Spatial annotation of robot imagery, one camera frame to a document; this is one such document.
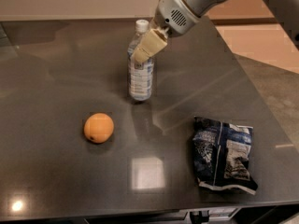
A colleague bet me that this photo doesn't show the clear plastic water bottle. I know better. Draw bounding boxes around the clear plastic water bottle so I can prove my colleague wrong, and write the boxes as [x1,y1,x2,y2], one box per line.
[127,20,154,101]

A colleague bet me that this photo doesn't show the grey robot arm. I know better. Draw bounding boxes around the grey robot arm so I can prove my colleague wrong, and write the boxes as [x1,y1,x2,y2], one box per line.
[132,0,299,63]

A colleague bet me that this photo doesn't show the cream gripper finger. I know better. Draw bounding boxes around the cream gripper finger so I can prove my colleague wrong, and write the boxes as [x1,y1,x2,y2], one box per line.
[132,27,168,63]

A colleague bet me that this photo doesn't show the blue chip bag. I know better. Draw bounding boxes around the blue chip bag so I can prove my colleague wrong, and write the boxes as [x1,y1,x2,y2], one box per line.
[192,117,258,195]

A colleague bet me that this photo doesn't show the orange fruit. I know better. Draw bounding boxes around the orange fruit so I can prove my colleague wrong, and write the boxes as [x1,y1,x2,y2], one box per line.
[83,113,114,144]

